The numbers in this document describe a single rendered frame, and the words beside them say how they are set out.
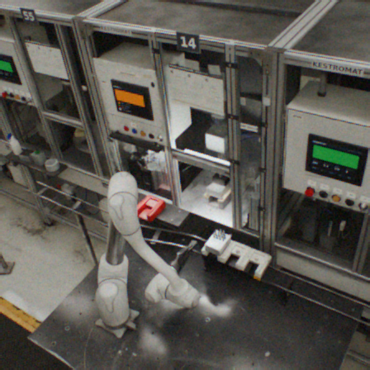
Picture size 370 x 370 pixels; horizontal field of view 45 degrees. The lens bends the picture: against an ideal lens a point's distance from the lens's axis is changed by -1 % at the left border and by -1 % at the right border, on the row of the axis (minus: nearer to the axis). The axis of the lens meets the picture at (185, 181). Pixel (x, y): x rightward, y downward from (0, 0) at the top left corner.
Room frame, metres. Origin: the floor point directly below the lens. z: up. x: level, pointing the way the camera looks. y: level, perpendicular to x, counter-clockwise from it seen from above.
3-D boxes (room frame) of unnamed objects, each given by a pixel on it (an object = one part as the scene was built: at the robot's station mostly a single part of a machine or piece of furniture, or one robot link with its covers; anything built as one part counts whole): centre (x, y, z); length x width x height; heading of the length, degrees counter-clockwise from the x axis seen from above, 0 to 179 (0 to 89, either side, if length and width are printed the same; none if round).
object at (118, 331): (1.42, 0.45, 0.71); 0.22 x 0.18 x 0.06; 53
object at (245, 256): (1.63, -0.23, 0.84); 0.36 x 0.14 x 0.10; 53
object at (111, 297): (1.45, 0.47, 0.85); 0.18 x 0.16 x 0.22; 2
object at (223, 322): (1.36, 0.05, 0.66); 1.50 x 1.06 x 0.04; 53
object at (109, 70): (2.25, 0.18, 1.60); 0.42 x 0.29 x 0.46; 53
